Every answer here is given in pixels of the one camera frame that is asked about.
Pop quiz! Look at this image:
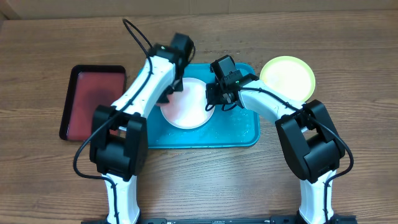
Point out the pink plate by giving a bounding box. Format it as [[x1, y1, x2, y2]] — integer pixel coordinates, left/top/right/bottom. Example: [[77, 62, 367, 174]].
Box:
[[160, 78, 215, 129]]

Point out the yellow plate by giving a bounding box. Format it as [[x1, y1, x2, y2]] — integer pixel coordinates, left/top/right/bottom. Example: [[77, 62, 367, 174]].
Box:
[[259, 56, 316, 102]]

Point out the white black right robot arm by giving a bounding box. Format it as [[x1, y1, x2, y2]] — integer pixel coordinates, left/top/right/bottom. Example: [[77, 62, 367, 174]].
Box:
[[206, 55, 346, 223]]

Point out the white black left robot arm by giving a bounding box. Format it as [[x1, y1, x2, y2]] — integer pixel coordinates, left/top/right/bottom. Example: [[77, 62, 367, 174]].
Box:
[[90, 33, 195, 223]]

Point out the teal plastic tray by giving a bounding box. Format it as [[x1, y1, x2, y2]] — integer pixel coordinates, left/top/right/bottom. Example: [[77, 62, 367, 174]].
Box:
[[136, 63, 261, 149]]

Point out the dark red tray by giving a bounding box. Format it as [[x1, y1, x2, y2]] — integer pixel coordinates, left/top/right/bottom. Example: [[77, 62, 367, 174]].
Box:
[[59, 65, 126, 141]]

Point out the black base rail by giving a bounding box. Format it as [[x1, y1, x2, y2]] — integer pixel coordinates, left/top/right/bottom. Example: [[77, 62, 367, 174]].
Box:
[[81, 215, 358, 224]]

